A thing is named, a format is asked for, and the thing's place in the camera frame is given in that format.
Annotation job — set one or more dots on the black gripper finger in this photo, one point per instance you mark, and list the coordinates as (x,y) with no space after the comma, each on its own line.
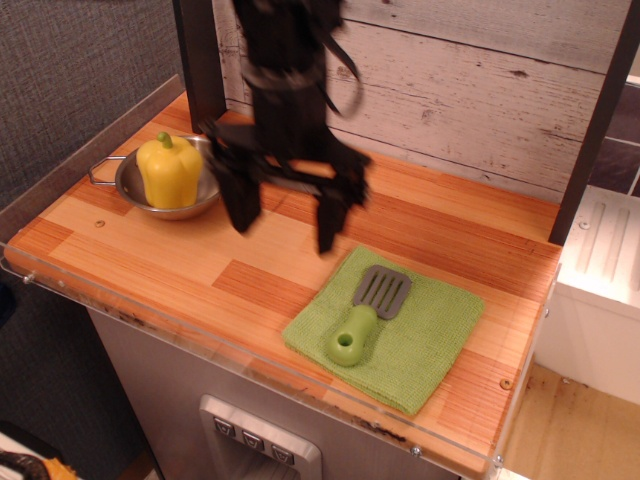
(241,195)
(333,207)

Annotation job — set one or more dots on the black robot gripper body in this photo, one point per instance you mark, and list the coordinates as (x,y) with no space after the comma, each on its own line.
(289,142)

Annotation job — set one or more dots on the orange object at corner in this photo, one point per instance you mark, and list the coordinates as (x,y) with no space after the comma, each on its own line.
(57,470)

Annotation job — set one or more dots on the clear acrylic edge guard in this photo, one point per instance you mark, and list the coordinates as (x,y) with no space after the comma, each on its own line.
(239,305)

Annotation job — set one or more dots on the dark left upright post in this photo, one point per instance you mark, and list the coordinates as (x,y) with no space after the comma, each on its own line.
(198,43)

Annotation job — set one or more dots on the green woven cloth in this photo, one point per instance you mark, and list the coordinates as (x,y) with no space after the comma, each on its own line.
(405,358)

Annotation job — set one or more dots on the yellow toy bell pepper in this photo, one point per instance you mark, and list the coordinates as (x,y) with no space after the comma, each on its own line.
(170,167)

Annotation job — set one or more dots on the dark right upright post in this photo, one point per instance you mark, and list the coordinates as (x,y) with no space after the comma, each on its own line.
(611,91)

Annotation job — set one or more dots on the white toy sink unit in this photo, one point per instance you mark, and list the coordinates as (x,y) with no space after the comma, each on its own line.
(591,330)

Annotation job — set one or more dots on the small steel pot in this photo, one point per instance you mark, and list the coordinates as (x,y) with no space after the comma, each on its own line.
(129,184)

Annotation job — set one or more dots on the dark upright post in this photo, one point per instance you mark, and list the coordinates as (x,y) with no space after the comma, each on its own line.
(611,91)
(198,43)

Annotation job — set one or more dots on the green handled grey spatula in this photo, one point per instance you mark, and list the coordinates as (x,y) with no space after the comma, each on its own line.
(379,296)

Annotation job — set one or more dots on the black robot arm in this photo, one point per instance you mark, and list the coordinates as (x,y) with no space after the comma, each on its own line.
(287,43)

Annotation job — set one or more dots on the grey toy fridge cabinet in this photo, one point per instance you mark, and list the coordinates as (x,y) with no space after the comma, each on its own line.
(164,384)

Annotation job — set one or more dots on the silver dispenser button panel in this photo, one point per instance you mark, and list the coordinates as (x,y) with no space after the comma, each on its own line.
(245,446)

